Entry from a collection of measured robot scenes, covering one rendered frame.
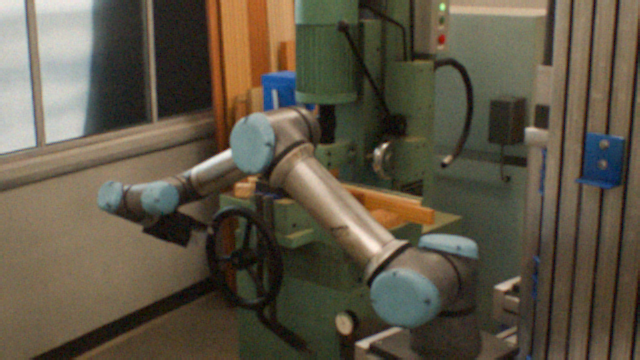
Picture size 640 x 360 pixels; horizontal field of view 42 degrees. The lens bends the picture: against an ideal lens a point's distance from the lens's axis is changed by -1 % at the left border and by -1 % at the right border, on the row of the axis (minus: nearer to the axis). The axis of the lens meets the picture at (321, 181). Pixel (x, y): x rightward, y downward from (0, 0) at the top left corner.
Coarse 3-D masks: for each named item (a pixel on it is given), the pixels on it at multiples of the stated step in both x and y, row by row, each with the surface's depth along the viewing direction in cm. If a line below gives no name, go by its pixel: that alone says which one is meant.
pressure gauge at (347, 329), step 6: (342, 312) 220; (348, 312) 220; (354, 312) 221; (336, 318) 222; (342, 318) 221; (348, 318) 219; (354, 318) 219; (336, 324) 222; (342, 324) 221; (348, 324) 220; (354, 324) 219; (342, 330) 221; (348, 330) 220; (354, 330) 220; (348, 336) 223
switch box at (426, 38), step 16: (416, 0) 246; (432, 0) 242; (448, 0) 248; (416, 16) 247; (432, 16) 244; (448, 16) 250; (416, 32) 248; (432, 32) 245; (448, 32) 251; (416, 48) 249; (432, 48) 246; (448, 48) 252
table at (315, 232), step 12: (228, 192) 256; (252, 192) 256; (228, 204) 252; (240, 204) 248; (252, 228) 232; (312, 228) 230; (396, 228) 222; (408, 228) 226; (420, 228) 231; (288, 240) 224; (300, 240) 226; (312, 240) 230; (324, 240) 228; (408, 240) 227
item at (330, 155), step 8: (320, 144) 242; (328, 144) 242; (336, 144) 242; (344, 144) 244; (352, 144) 247; (320, 152) 239; (328, 152) 239; (336, 152) 242; (344, 152) 245; (320, 160) 239; (328, 160) 240; (336, 160) 243; (344, 160) 245; (328, 168) 241
